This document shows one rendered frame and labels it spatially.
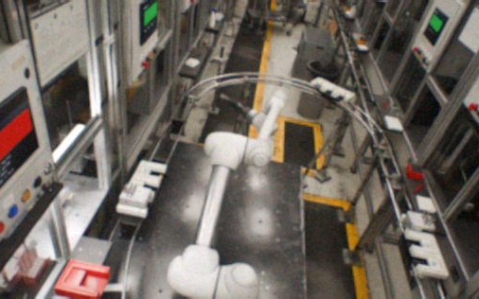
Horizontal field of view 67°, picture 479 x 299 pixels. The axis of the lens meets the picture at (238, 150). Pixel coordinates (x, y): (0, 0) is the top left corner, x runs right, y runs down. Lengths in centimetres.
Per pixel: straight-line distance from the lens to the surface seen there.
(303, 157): 382
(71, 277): 158
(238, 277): 156
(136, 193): 186
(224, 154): 168
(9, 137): 105
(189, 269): 160
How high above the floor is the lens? 226
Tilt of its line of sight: 38 degrees down
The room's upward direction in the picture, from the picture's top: 12 degrees clockwise
